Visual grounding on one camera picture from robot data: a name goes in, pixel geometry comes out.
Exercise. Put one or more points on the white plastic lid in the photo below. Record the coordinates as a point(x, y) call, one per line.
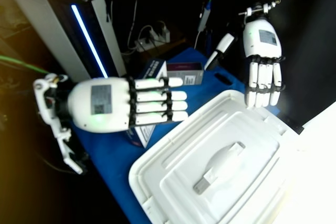
point(223, 161)

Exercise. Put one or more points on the grey box with label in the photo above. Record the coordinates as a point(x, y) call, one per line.
point(186, 73)

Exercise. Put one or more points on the white power strip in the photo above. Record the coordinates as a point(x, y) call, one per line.
point(155, 36)

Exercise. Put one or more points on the white adapter blue plug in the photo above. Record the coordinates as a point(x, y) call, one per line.
point(204, 16)

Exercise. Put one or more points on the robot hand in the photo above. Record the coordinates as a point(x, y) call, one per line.
point(105, 103)
point(260, 40)

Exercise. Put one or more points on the white computer tower blue light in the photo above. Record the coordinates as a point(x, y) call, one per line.
point(52, 32)

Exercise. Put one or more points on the blue cloth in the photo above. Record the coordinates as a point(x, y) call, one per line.
point(110, 155)

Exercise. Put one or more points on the black curtain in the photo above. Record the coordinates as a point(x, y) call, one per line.
point(307, 37)

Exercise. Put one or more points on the dark blue labelled box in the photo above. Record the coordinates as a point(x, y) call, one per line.
point(152, 69)

